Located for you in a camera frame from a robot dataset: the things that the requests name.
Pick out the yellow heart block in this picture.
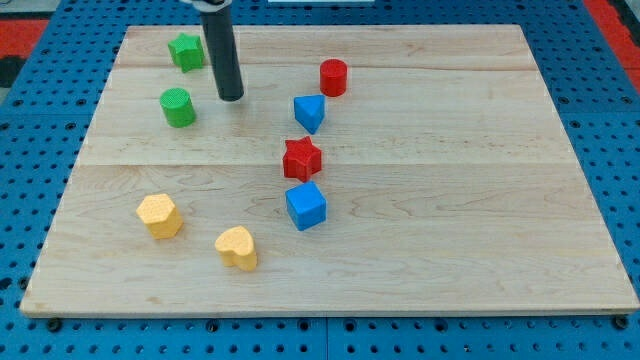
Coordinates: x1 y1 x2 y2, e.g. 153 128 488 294
214 226 258 272

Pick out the green cylinder block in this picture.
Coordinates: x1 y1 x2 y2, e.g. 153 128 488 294
159 88 196 128

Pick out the light wooden board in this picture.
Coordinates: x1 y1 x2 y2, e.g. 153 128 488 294
20 25 639 318

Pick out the green star block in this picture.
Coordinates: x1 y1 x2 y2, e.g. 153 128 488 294
168 33 204 73

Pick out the blue cube block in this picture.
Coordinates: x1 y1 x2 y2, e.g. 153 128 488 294
285 181 327 231

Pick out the yellow hexagon block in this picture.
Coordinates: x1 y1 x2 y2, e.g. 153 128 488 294
136 193 184 240

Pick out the blue triangle block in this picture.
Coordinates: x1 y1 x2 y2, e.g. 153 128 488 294
293 94 326 134

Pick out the red cylinder block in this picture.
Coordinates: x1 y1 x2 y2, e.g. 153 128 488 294
319 58 348 97

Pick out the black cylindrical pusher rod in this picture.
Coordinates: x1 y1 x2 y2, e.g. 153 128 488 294
198 3 244 102

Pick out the red star block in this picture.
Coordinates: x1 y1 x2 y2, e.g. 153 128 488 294
282 136 322 182

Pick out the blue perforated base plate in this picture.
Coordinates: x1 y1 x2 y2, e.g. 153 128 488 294
1 0 639 359

